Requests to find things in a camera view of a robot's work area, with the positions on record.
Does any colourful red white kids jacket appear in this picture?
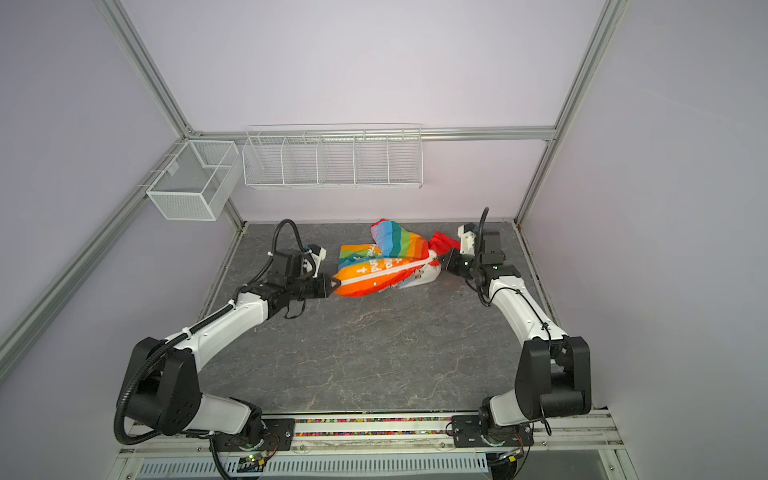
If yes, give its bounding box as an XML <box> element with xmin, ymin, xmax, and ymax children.
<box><xmin>335</xmin><ymin>219</ymin><xmax>460</xmax><ymax>298</ymax></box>

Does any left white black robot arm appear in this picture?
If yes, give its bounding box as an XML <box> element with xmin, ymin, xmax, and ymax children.
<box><xmin>113</xmin><ymin>244</ymin><xmax>340</xmax><ymax>448</ymax></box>

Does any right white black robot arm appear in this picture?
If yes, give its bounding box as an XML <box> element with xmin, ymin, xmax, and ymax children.
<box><xmin>439</xmin><ymin>223</ymin><xmax>592</xmax><ymax>429</ymax></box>

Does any white mesh box basket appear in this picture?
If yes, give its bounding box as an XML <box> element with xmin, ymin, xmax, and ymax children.
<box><xmin>147</xmin><ymin>140</ymin><xmax>242</xmax><ymax>221</ymax></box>

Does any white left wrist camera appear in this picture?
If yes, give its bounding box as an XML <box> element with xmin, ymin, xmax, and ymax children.
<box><xmin>303</xmin><ymin>244</ymin><xmax>327</xmax><ymax>278</ymax></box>

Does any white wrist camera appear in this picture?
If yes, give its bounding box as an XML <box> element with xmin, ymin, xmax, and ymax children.
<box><xmin>303</xmin><ymin>244</ymin><xmax>327</xmax><ymax>278</ymax></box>
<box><xmin>457</xmin><ymin>223</ymin><xmax>477</xmax><ymax>256</ymax></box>

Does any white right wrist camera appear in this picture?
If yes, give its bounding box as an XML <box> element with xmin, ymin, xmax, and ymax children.
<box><xmin>457</xmin><ymin>223</ymin><xmax>477</xmax><ymax>256</ymax></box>

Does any black corrugated left cable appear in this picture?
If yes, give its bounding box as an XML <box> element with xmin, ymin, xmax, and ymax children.
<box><xmin>271</xmin><ymin>218</ymin><xmax>307</xmax><ymax>256</ymax></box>

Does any black corrugated cable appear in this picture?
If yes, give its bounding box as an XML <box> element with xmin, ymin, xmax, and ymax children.
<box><xmin>271</xmin><ymin>218</ymin><xmax>307</xmax><ymax>256</ymax></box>
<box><xmin>475</xmin><ymin>206</ymin><xmax>491</xmax><ymax>265</ymax></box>

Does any black corrugated right cable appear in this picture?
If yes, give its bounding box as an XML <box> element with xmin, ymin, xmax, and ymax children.
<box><xmin>475</xmin><ymin>206</ymin><xmax>491</xmax><ymax>265</ymax></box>

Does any long white wire basket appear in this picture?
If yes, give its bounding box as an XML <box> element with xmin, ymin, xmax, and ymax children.
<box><xmin>241</xmin><ymin>123</ymin><xmax>424</xmax><ymax>189</ymax></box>

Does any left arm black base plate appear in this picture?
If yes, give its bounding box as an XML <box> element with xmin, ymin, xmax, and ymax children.
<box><xmin>213</xmin><ymin>417</ymin><xmax>296</xmax><ymax>453</ymax></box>

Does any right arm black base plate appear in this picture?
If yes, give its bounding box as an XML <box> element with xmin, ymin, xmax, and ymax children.
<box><xmin>446</xmin><ymin>413</ymin><xmax>534</xmax><ymax>448</ymax></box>

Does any aluminium front rail frame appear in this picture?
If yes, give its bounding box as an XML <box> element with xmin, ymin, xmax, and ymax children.
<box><xmin>108</xmin><ymin>410</ymin><xmax>637</xmax><ymax>479</ymax></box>

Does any white vented cable duct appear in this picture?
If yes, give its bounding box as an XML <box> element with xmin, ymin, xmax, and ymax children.
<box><xmin>134</xmin><ymin>452</ymin><xmax>490</xmax><ymax>479</ymax></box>

